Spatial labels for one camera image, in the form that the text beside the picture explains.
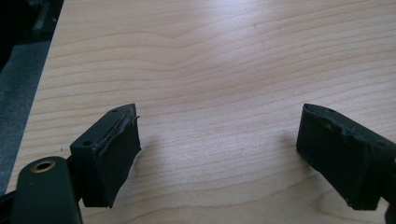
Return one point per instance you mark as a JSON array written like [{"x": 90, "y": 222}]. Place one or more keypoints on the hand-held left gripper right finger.
[{"x": 339, "y": 155}]

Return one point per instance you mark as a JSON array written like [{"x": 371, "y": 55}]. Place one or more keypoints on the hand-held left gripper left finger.
[{"x": 106, "y": 158}]

